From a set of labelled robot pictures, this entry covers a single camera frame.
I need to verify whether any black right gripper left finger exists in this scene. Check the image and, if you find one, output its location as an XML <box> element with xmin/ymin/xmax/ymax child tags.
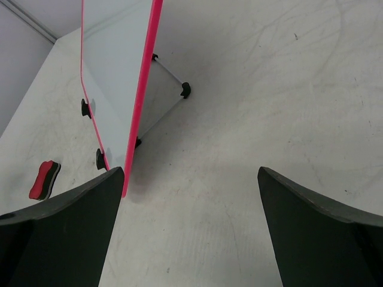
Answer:
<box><xmin>1</xmin><ymin>167</ymin><xmax>124</xmax><ymax>286</ymax></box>

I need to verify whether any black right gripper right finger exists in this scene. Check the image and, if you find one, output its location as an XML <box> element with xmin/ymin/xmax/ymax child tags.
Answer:
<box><xmin>257</xmin><ymin>167</ymin><xmax>382</xmax><ymax>286</ymax></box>

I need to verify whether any red whiteboard eraser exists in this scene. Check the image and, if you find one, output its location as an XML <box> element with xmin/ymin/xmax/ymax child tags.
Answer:
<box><xmin>29</xmin><ymin>160</ymin><xmax>61</xmax><ymax>201</ymax></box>

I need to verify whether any pink framed whiteboard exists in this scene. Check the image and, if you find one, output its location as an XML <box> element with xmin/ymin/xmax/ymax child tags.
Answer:
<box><xmin>80</xmin><ymin>1</ymin><xmax>163</xmax><ymax>196</ymax></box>

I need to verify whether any black right stand foot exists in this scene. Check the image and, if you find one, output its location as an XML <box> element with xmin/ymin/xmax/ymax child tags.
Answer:
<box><xmin>96</xmin><ymin>148</ymin><xmax>111</xmax><ymax>170</ymax></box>

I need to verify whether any black stand foot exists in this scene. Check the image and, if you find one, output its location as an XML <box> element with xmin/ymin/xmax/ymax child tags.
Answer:
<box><xmin>81</xmin><ymin>99</ymin><xmax>96</xmax><ymax>119</ymax></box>
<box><xmin>96</xmin><ymin>148</ymin><xmax>111</xmax><ymax>170</ymax></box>

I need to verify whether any black left stand foot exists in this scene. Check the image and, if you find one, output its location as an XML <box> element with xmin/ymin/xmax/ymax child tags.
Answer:
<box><xmin>81</xmin><ymin>99</ymin><xmax>96</xmax><ymax>119</ymax></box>

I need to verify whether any wire whiteboard stand frame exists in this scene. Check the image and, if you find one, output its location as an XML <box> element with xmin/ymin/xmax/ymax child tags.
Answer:
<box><xmin>135</xmin><ymin>53</ymin><xmax>192</xmax><ymax>146</ymax></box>

